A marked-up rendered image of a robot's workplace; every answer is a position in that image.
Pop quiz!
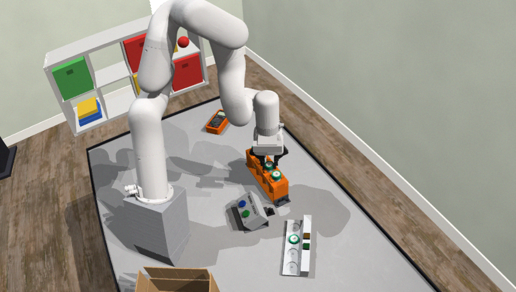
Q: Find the black table edge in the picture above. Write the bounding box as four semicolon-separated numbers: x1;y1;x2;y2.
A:
86;96;442;292

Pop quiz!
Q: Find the grey key housing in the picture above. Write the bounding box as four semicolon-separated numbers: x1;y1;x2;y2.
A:
235;190;275;233

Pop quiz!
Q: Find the orange tube rack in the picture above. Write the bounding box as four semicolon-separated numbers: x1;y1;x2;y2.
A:
246;148;288;203

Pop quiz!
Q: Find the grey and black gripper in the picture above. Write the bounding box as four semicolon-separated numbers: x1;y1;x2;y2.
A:
249;127;288;170

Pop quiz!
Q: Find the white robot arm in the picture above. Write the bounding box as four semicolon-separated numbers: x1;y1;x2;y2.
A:
125;0;284;205

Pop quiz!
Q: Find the orange digital multimeter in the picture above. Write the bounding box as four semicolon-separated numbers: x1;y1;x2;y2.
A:
206;109;229;134

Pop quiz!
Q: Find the black mounting bracket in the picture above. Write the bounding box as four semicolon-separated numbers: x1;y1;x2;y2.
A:
274;194;290;208

